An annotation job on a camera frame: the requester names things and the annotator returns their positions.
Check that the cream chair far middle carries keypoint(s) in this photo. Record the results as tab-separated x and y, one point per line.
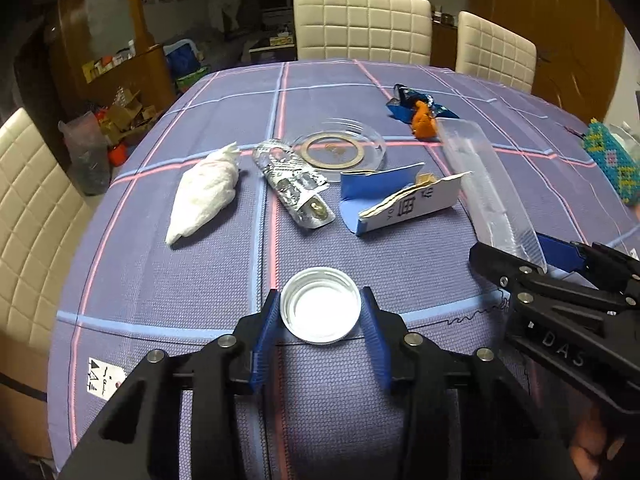
395	31

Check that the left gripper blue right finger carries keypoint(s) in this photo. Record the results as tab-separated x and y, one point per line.
465	416

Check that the cream chair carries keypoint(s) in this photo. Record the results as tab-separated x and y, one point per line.
489	51
43	217
395	31

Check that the beaded green tissue box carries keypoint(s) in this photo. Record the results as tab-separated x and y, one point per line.
616	163

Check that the cream chair on left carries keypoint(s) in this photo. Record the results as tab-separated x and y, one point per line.
43	217

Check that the cream chair far right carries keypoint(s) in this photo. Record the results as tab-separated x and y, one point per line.
489	51

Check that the cardboard boxes pile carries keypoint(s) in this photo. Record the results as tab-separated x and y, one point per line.
127	120

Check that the person's right hand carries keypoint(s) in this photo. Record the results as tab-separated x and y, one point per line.
591	448

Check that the orange peel piece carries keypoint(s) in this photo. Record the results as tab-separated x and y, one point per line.
423	123

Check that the purple plaid tablecloth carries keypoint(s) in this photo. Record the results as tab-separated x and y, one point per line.
347	270

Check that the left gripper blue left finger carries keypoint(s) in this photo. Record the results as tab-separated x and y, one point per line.
136	434

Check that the dark coffee table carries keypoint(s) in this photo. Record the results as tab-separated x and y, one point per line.
273	49

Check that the grey plastic trash bag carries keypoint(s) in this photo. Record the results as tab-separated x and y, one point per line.
88	154

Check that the clear round plastic lid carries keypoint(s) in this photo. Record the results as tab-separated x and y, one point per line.
338	145

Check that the white tissue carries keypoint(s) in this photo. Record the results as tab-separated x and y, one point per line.
203	192

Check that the torn blue white carton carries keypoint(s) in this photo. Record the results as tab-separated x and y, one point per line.
372	200

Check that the silver pill blister pack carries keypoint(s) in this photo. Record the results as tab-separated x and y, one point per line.
297	185

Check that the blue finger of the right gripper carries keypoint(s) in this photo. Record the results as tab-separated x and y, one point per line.
567	256
506	270

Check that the white tablecloth label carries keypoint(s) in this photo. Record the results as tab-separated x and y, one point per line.
103	378

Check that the colourful shopping bag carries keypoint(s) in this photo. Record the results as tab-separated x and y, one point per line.
184	83

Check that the orange bucket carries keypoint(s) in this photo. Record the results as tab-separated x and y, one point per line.
117	154

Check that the blue snack wrapper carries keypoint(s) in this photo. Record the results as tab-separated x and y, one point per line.
403	105

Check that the wooden door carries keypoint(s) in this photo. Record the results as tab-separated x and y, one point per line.
579	45

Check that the white bottle cap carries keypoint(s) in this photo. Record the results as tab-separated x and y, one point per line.
320	305

